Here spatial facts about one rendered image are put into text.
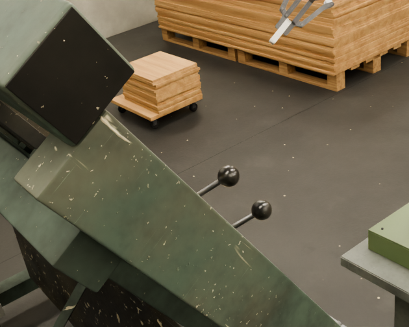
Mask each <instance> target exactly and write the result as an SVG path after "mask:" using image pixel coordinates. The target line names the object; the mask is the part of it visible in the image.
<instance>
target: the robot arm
mask: <svg viewBox="0 0 409 327"><path fill-rule="evenodd" d="M288 1H289V0H283V2H282V4H281V6H280V8H279V11H280V12H281V14H282V17H281V19H280V20H279V21H278V23H277V24H276V25H275V28H276V29H277V31H276V33H274V35H273V36H272V38H271V39H270V40H269V43H271V44H272V45H274V44H275V43H276V41H277V40H278V39H279V38H280V36H281V35H282V34H283V35H285V36H286V35H288V34H289V33H290V31H291V30H292V28H294V27H295V26H296V27H300V28H302V27H303V26H305V25H306V24H307V23H308V22H310V21H311V20H313V19H314V18H315V17H316V16H317V15H319V14H320V13H322V11H324V10H326V9H329V8H332V7H333V6H334V2H332V0H326V1H324V3H323V5H322V6H321V7H319V8H318V9H317V10H316V11H315V12H313V13H312V14H311V15H309V16H308V17H307V18H306V19H304V20H303V21H302V22H301V21H299V20H300V19H301V18H302V16H303V15H304V13H305V12H306V11H307V10H308V9H309V7H310V6H311V5H312V3H313V2H314V1H318V0H308V1H307V3H306V4H305V6H303V8H302V9H301V10H300V12H299V13H298V14H297V15H296V17H295V18H294V19H293V21H290V20H289V19H288V17H289V15H290V14H291V13H292V12H293V11H294V9H295V8H296V7H297V5H298V4H299V3H300V2H301V1H302V0H295V1H294V2H293V4H292V5H291V7H289V9H288V10H287V11H286V9H285V8H286V6H287V4H288Z"/></svg>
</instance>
